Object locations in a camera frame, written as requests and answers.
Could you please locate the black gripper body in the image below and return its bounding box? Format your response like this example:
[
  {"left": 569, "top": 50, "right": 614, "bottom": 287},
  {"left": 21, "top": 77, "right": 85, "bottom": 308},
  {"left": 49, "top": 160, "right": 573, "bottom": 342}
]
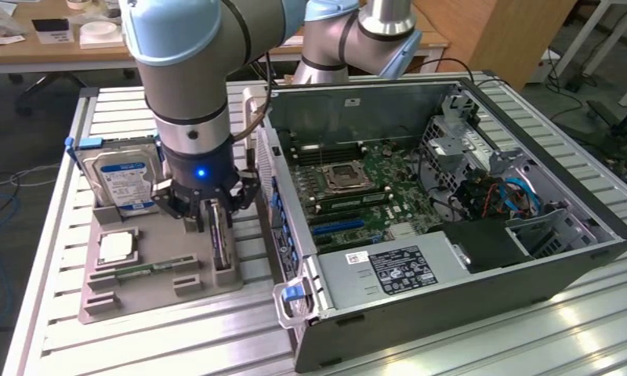
[{"left": 161, "top": 141, "right": 241, "bottom": 193}]

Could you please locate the green GPU with black fan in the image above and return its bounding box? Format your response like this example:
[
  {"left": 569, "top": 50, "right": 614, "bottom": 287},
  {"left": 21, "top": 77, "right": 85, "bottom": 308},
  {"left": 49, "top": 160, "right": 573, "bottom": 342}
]
[{"left": 205, "top": 197, "right": 232, "bottom": 272}]

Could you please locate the hard disk with blue carrier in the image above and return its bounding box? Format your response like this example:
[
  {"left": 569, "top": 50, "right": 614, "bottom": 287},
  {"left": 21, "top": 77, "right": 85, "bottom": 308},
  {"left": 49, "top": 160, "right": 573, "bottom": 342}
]
[{"left": 64, "top": 131, "right": 167, "bottom": 219}]

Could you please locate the silver CPU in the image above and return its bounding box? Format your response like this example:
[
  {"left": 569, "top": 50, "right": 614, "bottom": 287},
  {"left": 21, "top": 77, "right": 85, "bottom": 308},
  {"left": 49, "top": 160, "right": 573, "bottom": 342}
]
[{"left": 96, "top": 233, "right": 137, "bottom": 264}]

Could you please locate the green RAM stick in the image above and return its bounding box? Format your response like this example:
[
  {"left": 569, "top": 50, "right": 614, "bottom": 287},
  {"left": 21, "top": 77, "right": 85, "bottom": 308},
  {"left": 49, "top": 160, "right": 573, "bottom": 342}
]
[
  {"left": 108, "top": 257, "right": 195, "bottom": 278},
  {"left": 316, "top": 191, "right": 391, "bottom": 210}
]

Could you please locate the black expansion slot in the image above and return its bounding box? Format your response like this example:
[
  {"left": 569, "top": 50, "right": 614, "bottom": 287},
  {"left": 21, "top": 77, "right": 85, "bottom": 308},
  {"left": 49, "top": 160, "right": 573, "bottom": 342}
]
[{"left": 311, "top": 209, "right": 380, "bottom": 225}]

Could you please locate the silver CPU socket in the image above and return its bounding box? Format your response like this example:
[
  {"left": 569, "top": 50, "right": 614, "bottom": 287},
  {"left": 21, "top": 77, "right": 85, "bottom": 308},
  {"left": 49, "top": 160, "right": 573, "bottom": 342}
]
[{"left": 318, "top": 161, "right": 374, "bottom": 195}]

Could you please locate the black RAM slot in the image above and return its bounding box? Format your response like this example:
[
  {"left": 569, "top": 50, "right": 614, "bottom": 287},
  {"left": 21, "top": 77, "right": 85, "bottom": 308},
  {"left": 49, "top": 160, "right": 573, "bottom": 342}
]
[
  {"left": 296, "top": 150, "right": 366, "bottom": 161},
  {"left": 296, "top": 154, "right": 366, "bottom": 165},
  {"left": 294, "top": 141, "right": 366, "bottom": 152},
  {"left": 295, "top": 145, "right": 366, "bottom": 156}
]

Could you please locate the grey parts rack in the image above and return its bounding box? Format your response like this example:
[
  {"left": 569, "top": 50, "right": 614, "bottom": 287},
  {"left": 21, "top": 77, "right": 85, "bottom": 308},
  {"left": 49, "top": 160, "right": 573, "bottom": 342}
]
[{"left": 75, "top": 194, "right": 245, "bottom": 326}]

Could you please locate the green motherboard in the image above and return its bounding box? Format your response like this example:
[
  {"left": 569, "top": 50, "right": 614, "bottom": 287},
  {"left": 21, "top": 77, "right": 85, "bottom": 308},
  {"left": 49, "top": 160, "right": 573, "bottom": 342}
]
[{"left": 287, "top": 135, "right": 446, "bottom": 255}]

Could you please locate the silver chipset heat sink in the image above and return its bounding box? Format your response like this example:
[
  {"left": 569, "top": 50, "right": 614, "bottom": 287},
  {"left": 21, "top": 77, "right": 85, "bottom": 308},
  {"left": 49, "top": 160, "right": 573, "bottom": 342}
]
[{"left": 388, "top": 223, "right": 422, "bottom": 239}]

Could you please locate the grey power supply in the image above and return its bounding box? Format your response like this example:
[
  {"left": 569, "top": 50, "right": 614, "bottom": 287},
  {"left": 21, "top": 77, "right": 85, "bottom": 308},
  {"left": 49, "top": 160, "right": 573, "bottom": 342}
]
[{"left": 312, "top": 230, "right": 475, "bottom": 310}]

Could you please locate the flat white box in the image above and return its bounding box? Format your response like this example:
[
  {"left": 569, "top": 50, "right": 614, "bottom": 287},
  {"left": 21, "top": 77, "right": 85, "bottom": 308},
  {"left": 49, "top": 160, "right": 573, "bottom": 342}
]
[{"left": 77, "top": 31, "right": 127, "bottom": 51}]

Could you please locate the black chair base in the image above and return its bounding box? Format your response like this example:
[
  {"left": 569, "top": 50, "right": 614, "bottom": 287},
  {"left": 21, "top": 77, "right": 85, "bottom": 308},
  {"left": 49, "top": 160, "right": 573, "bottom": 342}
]
[{"left": 9, "top": 72, "right": 88, "bottom": 117}]

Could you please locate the silver metal disk bay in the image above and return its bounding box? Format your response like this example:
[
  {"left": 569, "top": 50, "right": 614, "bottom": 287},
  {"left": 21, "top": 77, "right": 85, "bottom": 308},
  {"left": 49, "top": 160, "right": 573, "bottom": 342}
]
[{"left": 416, "top": 93, "right": 529, "bottom": 190}]

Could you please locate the black and white box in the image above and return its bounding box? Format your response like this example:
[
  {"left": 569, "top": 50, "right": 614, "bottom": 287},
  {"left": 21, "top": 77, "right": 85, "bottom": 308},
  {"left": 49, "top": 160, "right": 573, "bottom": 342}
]
[{"left": 31, "top": 18, "right": 76, "bottom": 45}]

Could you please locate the black plastic shroud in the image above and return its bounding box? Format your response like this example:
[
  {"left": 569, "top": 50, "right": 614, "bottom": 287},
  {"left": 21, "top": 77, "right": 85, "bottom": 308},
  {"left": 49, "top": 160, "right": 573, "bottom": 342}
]
[{"left": 442, "top": 218, "right": 538, "bottom": 274}]

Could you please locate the grey open PC case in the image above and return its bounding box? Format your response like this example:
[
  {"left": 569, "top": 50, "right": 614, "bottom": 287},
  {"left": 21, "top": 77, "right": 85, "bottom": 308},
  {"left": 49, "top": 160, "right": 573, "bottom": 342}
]
[{"left": 241, "top": 76, "right": 627, "bottom": 374}]

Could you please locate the clear plastic bag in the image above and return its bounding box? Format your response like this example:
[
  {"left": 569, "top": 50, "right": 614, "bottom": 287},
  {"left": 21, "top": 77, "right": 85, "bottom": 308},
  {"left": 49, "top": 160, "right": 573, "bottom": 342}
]
[{"left": 0, "top": 0, "right": 28, "bottom": 37}]

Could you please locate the wooden cabinet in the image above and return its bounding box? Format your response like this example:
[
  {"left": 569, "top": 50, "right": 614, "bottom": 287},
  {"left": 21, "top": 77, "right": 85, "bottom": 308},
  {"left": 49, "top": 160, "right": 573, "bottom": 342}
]
[{"left": 411, "top": 0, "right": 581, "bottom": 92}]

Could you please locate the black floor stand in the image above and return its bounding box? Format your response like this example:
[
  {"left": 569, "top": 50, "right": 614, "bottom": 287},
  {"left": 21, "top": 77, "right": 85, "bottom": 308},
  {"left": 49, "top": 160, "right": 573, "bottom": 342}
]
[{"left": 585, "top": 70, "right": 627, "bottom": 157}]

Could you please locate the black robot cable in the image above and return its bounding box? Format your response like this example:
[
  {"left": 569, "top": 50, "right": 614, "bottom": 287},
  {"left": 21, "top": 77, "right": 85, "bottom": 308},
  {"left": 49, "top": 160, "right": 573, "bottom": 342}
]
[{"left": 228, "top": 49, "right": 276, "bottom": 143}]

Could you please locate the grey floor cable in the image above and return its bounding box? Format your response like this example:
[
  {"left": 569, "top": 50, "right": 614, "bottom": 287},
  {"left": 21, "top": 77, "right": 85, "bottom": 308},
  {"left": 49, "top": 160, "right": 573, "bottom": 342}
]
[{"left": 0, "top": 163, "right": 61, "bottom": 187}]

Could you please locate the blue floor cable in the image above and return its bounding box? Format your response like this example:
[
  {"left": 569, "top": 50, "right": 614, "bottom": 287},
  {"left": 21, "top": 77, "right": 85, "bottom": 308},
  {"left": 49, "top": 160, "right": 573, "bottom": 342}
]
[{"left": 0, "top": 183, "right": 21, "bottom": 338}]

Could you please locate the orange wire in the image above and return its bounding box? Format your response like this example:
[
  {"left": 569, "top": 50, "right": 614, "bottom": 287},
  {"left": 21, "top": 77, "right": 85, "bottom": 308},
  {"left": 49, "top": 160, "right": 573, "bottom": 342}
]
[{"left": 480, "top": 183, "right": 504, "bottom": 219}]

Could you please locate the black table cable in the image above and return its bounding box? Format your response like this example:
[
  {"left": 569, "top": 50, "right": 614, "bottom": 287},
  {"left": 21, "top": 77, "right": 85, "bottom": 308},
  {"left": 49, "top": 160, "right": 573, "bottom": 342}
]
[{"left": 422, "top": 57, "right": 508, "bottom": 86}]

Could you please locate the blue wire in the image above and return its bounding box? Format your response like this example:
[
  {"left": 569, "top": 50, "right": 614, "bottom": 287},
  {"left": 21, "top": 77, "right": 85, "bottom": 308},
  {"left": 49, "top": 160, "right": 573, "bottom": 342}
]
[{"left": 500, "top": 175, "right": 543, "bottom": 219}]

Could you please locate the silver drive bracket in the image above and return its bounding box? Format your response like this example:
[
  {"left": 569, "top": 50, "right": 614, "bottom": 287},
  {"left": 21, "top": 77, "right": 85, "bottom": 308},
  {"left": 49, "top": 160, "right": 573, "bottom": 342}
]
[{"left": 504, "top": 207, "right": 590, "bottom": 259}]

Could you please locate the white desk frame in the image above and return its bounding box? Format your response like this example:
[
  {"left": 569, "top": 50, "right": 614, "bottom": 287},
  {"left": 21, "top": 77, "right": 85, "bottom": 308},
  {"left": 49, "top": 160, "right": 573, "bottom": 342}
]
[{"left": 547, "top": 0, "right": 627, "bottom": 107}]

